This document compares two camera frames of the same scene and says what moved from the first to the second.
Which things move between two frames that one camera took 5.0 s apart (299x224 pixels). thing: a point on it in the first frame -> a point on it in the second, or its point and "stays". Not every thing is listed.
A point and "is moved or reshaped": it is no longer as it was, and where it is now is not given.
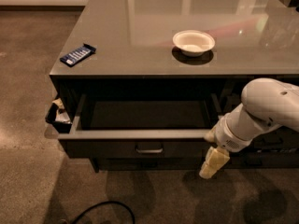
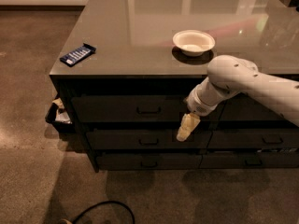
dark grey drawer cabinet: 147,69 stays
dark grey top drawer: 141,126 is moved or reshaped
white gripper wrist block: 226,136 -> 197,105
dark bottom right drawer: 263,160 stays
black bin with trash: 59,117 stays
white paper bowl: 192,43 stays
